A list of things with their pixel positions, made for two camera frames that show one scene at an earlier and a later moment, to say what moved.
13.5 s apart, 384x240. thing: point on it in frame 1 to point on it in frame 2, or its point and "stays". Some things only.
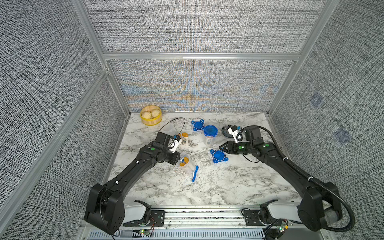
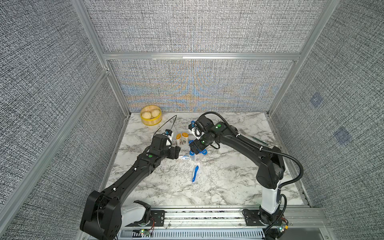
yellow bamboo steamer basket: (151, 115) stays
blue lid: (218, 155) to (204, 152)
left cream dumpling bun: (146, 115) stays
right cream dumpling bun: (155, 113) stays
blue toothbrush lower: (195, 174) stays
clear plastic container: (186, 167) to (197, 158)
